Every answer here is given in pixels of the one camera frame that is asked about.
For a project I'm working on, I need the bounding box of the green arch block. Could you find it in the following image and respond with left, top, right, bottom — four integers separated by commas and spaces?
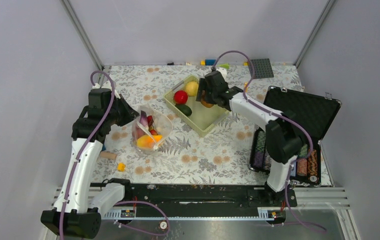
219, 63, 230, 70

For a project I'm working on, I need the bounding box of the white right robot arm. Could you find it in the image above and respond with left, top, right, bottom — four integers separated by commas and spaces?
196, 69, 309, 206

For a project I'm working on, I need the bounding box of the small yellow block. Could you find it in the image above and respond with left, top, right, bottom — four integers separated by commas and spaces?
117, 162, 126, 172

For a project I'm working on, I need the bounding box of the dark green avocado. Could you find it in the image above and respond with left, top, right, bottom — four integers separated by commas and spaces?
175, 104, 193, 117

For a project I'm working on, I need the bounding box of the tan cylinder block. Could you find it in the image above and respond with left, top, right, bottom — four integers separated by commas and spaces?
99, 151, 117, 160

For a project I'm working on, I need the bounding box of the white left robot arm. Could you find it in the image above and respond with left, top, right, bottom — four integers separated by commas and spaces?
40, 88, 139, 239

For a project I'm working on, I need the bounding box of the purple eggplant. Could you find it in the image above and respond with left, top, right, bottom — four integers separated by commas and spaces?
139, 110, 149, 130

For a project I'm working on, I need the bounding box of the blue yellow brick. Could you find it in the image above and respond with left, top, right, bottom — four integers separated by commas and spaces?
200, 59, 216, 66

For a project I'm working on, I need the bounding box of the orange mango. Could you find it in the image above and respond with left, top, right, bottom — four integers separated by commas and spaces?
136, 135, 163, 150

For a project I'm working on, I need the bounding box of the grey building baseplate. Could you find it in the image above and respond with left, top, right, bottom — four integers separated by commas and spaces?
247, 58, 274, 79

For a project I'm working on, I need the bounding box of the brown kiwi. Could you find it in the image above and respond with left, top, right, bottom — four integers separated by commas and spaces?
200, 98, 214, 108

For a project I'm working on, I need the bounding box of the yellow blue block toy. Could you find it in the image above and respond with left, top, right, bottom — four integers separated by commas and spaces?
243, 82, 248, 93

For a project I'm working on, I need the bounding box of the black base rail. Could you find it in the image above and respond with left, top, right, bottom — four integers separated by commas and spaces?
69, 178, 299, 220

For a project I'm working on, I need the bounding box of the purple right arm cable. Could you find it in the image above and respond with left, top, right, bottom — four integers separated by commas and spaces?
211, 50, 327, 233

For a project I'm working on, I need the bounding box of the yellow lemon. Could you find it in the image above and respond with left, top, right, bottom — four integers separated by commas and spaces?
184, 81, 199, 97

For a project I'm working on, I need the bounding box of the clear dotted zip top bag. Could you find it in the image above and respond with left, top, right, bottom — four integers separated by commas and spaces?
132, 104, 173, 154

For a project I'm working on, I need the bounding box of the poker chips row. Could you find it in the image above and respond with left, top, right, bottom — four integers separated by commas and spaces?
249, 128, 321, 186

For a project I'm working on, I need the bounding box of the black foam-lined case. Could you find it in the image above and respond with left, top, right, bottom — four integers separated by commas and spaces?
248, 86, 342, 188

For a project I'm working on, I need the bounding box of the red apple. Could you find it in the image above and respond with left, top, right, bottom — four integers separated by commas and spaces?
173, 90, 189, 105

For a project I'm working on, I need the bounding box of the pale green perforated basket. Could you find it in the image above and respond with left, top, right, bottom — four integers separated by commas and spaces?
163, 75, 229, 138

